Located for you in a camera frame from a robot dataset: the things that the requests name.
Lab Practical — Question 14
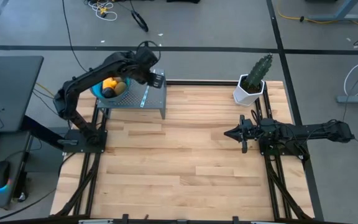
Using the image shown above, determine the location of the blue bowl with grey rim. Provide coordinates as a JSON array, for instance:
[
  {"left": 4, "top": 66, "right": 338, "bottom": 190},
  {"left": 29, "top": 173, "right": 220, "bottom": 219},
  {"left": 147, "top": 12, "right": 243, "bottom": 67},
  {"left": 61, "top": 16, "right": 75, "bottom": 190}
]
[{"left": 91, "top": 76, "right": 132, "bottom": 105}]

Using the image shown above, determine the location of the white angular plant pot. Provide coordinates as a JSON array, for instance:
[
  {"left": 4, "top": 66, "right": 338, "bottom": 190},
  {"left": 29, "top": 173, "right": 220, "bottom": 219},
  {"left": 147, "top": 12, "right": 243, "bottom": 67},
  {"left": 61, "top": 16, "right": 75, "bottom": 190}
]
[{"left": 232, "top": 73, "right": 266, "bottom": 108}]

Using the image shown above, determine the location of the yellow floor cable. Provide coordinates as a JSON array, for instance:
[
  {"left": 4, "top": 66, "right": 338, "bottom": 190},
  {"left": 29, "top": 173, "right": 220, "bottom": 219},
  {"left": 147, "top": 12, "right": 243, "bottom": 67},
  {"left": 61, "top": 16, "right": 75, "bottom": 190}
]
[
  {"left": 277, "top": 0, "right": 358, "bottom": 35},
  {"left": 35, "top": 82, "right": 75, "bottom": 110}
]

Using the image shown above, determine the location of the black mouse with blue light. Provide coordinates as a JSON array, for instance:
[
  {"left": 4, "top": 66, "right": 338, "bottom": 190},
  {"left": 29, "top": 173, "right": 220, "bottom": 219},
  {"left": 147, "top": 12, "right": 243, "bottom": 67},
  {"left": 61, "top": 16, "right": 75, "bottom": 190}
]
[{"left": 0, "top": 160, "right": 12, "bottom": 190}]

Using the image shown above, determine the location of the black avocado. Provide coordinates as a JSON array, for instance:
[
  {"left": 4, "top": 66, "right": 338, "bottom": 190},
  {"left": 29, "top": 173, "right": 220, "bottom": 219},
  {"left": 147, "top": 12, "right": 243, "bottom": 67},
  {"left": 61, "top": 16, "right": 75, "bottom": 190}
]
[{"left": 101, "top": 87, "right": 117, "bottom": 100}]

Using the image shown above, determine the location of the green cactus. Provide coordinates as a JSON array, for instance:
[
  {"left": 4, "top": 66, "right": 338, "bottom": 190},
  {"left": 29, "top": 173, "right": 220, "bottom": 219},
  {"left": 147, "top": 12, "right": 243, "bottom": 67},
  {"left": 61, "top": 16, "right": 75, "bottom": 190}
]
[{"left": 246, "top": 53, "right": 274, "bottom": 91}]

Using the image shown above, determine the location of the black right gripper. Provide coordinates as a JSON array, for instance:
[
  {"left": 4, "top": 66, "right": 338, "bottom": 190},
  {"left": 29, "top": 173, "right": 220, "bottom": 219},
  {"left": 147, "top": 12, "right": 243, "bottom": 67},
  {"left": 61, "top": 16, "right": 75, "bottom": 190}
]
[{"left": 224, "top": 114, "right": 264, "bottom": 154}]

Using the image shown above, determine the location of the long black floor cable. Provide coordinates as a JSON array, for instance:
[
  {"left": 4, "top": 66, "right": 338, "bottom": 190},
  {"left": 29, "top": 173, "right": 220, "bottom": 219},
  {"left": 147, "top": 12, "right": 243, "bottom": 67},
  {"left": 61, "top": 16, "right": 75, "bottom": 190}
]
[{"left": 62, "top": 0, "right": 96, "bottom": 77}]

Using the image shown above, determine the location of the yellow mango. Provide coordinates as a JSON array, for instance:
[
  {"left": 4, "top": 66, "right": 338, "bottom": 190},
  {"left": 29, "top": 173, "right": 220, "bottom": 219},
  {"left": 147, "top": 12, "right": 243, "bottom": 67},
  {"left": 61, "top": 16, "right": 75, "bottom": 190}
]
[{"left": 102, "top": 77, "right": 119, "bottom": 91}]

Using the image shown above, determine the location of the knife with teal patterned handle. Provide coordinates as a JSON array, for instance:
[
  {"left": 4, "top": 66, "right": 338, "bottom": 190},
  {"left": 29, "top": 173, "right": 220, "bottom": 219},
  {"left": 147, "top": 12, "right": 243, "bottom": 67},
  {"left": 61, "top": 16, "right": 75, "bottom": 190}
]
[{"left": 139, "top": 85, "right": 151, "bottom": 109}]

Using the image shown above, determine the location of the black strap loop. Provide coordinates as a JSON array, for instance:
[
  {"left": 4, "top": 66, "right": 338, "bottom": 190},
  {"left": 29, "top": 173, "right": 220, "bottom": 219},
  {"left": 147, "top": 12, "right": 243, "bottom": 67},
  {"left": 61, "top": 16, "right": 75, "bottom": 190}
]
[{"left": 130, "top": 9, "right": 150, "bottom": 33}]

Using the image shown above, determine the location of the black aluminium table frame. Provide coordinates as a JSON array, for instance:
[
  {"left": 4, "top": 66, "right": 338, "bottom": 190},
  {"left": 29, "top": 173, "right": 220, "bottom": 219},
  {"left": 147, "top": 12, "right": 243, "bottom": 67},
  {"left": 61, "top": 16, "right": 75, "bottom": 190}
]
[{"left": 50, "top": 78, "right": 316, "bottom": 224}]

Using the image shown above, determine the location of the grey perforated metal shelf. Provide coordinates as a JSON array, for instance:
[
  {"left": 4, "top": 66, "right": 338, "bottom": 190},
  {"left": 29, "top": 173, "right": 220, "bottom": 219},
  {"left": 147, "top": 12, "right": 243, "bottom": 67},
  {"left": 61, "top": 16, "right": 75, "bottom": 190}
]
[{"left": 97, "top": 68, "right": 168, "bottom": 120}]

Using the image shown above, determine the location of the black desk foot beam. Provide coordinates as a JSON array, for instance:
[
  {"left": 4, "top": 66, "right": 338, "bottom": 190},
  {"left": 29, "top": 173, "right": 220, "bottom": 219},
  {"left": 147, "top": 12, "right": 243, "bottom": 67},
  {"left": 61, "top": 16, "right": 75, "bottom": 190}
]
[{"left": 20, "top": 114, "right": 65, "bottom": 150}]

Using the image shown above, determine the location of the dark grey desk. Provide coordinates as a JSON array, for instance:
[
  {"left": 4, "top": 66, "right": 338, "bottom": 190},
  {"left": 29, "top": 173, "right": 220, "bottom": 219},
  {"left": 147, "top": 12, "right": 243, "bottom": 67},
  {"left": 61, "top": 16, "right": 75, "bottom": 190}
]
[{"left": 0, "top": 55, "right": 45, "bottom": 208}]

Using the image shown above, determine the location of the white cable bundle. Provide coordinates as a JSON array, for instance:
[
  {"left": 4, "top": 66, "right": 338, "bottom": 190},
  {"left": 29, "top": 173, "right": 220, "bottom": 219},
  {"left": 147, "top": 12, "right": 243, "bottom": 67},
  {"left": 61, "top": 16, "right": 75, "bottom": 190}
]
[{"left": 85, "top": 0, "right": 118, "bottom": 22}]

